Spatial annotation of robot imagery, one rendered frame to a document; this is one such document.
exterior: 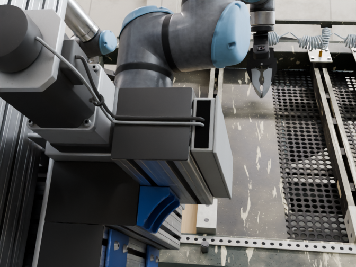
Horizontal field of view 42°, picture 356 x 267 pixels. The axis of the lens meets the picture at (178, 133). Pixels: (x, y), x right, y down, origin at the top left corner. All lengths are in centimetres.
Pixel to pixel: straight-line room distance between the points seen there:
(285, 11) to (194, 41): 384
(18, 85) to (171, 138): 17
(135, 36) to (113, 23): 398
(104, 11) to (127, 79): 414
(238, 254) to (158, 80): 71
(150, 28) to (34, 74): 48
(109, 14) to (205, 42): 413
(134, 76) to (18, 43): 46
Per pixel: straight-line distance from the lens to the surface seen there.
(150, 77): 87
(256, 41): 139
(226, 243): 144
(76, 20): 151
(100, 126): 58
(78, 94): 51
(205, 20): 87
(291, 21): 226
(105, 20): 494
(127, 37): 93
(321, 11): 470
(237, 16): 87
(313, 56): 229
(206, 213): 150
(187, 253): 142
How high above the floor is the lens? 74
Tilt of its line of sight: 19 degrees up
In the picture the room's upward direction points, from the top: 4 degrees clockwise
